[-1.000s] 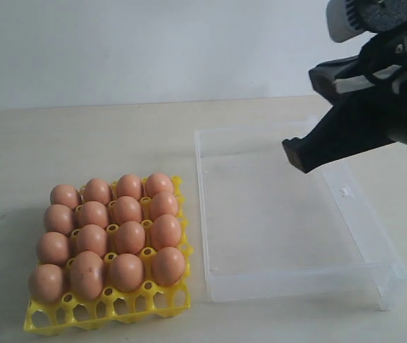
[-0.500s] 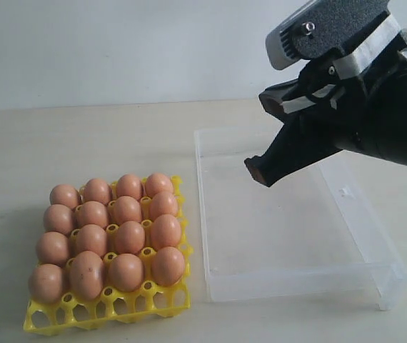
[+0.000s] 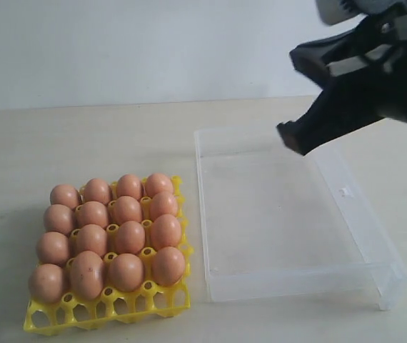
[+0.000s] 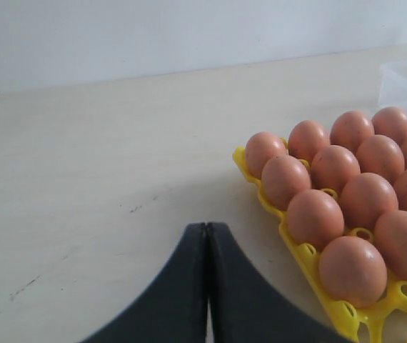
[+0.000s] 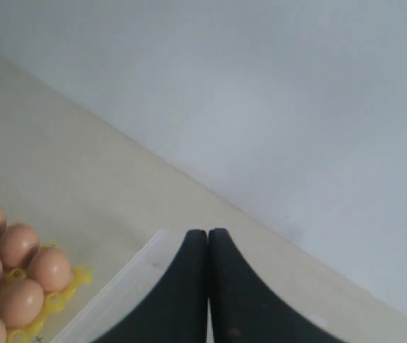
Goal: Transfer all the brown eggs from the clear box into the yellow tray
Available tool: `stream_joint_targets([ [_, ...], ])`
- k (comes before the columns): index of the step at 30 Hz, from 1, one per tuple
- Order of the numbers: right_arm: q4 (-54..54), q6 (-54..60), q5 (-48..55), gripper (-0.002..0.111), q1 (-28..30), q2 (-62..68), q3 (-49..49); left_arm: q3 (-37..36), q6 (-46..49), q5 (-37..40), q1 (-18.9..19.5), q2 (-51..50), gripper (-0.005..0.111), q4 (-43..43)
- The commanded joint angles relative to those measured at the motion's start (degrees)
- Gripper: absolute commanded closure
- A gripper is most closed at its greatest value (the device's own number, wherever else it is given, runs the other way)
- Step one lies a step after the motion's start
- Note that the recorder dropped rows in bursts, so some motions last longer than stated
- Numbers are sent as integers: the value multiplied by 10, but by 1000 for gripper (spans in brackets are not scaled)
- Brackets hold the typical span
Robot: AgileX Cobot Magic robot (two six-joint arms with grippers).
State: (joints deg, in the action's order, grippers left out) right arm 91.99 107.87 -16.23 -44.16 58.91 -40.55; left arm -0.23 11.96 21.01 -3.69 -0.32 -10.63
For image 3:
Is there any yellow plastic egg tray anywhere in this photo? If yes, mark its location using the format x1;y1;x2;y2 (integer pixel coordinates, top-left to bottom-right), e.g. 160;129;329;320
23;175;194;336

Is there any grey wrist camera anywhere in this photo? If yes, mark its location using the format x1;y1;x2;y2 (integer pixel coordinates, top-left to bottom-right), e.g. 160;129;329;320
315;1;407;41

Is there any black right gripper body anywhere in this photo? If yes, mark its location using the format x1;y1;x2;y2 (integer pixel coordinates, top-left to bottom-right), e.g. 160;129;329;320
346;14;407;131

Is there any clear plastic storage box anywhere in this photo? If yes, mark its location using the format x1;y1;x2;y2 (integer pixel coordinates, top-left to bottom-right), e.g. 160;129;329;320
195;124;407;310

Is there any brown egg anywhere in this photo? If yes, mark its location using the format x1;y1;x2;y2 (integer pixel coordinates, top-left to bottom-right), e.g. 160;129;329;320
116;174;143;200
70;250;105;301
28;264;67;304
83;178;112;205
76;224;109;257
43;204;76;236
150;214;182;251
151;247;186;287
109;254;145;292
144;173;174;197
75;201;110;229
114;221;146;254
149;192;179;221
113;196;143;225
36;232;71;267
49;184;81;210

